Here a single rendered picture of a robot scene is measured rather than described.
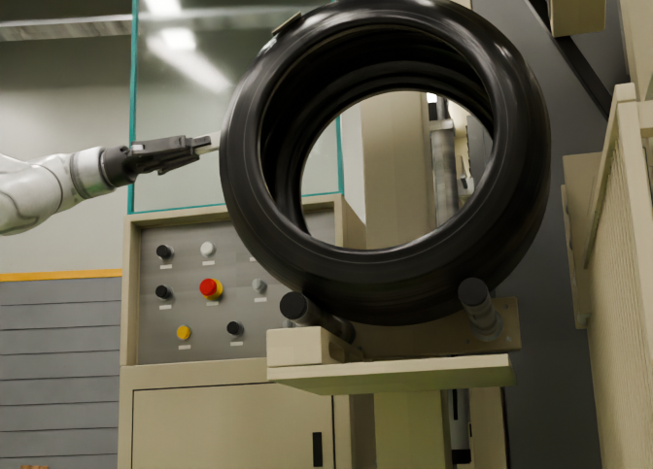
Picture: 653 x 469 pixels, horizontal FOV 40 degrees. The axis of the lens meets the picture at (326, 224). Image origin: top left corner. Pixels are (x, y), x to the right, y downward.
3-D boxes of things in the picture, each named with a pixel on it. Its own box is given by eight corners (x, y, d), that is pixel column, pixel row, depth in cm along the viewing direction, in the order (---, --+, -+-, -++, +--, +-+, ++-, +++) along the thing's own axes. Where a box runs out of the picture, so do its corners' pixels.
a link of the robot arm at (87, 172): (91, 160, 173) (120, 153, 172) (96, 205, 171) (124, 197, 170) (68, 145, 165) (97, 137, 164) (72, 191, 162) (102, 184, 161)
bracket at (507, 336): (314, 363, 176) (313, 313, 179) (521, 351, 168) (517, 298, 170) (310, 361, 173) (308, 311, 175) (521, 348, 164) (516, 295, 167)
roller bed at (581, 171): (575, 329, 178) (560, 185, 186) (654, 323, 175) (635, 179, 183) (579, 314, 160) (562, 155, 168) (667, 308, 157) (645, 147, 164)
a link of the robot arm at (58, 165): (100, 197, 174) (74, 213, 161) (28, 216, 177) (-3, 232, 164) (83, 144, 172) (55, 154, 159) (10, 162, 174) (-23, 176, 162)
